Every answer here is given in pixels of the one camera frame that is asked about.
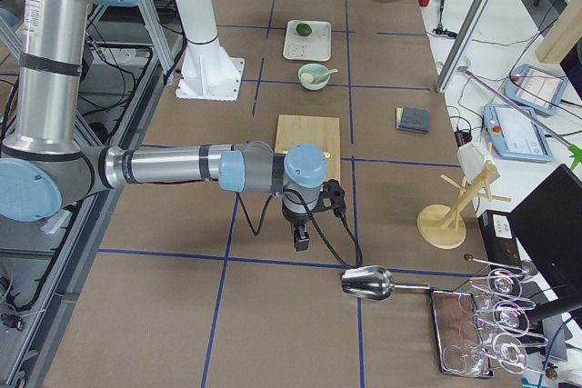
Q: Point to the white rectangular tray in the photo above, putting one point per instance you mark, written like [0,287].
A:
[314,47]

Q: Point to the black monitor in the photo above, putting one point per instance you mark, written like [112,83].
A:
[547,223]

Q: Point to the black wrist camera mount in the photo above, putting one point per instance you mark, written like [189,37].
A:
[331,198]

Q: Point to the upper teach pendant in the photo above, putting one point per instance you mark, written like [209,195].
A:
[536,88]

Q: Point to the wooden mug tree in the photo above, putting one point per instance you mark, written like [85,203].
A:
[442,226]

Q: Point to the aluminium frame post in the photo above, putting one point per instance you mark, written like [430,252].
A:
[459,47]

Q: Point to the white ceramic spoon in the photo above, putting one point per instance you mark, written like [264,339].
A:
[324,76]

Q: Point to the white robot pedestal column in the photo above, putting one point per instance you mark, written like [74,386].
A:
[208,72]

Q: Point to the teach pendant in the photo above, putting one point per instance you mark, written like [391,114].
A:
[514,136]
[536,88]

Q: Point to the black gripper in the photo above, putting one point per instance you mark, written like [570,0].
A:
[296,222]

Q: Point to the dark tray with glasses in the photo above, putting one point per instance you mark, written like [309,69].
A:
[453,315]

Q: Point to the light green ceramic bowl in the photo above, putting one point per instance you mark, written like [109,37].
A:
[313,69]

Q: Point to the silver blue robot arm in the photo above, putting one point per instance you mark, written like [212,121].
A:
[43,169]

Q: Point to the bamboo cutting board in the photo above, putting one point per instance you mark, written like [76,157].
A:
[323,132]

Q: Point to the wire glass rack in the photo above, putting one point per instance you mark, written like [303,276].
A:
[502,316]

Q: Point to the steel scoop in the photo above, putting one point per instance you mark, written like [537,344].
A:
[376,283]

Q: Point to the white mug on tree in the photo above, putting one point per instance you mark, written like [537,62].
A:
[472,158]

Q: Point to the grey folded cloth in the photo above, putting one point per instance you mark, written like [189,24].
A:
[411,119]

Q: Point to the lower teach pendant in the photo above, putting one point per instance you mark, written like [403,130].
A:
[514,136]

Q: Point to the green lime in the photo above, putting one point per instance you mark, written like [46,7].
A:
[303,29]

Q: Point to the white steamed bun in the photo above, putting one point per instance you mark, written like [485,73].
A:
[307,78]

